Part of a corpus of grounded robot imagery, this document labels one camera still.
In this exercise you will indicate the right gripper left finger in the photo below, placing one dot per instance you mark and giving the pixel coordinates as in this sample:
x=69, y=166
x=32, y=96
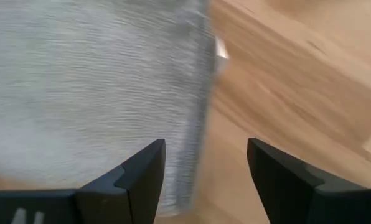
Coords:
x=110, y=202

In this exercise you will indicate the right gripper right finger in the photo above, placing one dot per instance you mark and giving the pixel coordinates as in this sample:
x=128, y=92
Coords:
x=297, y=199

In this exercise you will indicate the grey microfiber towel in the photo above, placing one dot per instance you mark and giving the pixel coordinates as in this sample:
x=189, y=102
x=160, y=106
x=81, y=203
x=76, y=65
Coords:
x=79, y=77

